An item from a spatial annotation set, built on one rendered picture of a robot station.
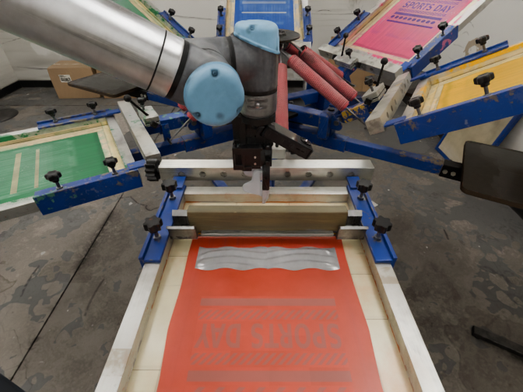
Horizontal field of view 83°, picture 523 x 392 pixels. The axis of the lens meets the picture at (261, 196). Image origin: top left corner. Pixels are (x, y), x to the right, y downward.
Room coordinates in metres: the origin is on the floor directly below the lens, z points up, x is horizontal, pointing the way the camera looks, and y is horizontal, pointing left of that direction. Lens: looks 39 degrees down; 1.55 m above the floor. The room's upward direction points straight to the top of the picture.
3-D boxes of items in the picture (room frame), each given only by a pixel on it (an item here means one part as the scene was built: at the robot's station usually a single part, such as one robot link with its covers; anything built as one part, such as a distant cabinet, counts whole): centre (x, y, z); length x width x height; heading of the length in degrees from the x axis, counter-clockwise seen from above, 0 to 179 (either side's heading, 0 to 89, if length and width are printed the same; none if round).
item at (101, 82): (1.75, 0.56, 0.91); 1.34 x 0.40 x 0.08; 60
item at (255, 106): (0.55, 0.01, 1.34); 0.08 x 0.08 x 0.05
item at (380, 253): (0.59, -0.29, 0.98); 0.30 x 0.05 x 0.07; 0
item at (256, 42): (0.55, 0.01, 1.42); 0.09 x 0.08 x 0.11; 106
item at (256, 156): (0.55, 0.02, 1.26); 0.09 x 0.08 x 0.12; 90
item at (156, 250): (0.60, 0.26, 0.98); 0.30 x 0.05 x 0.07; 0
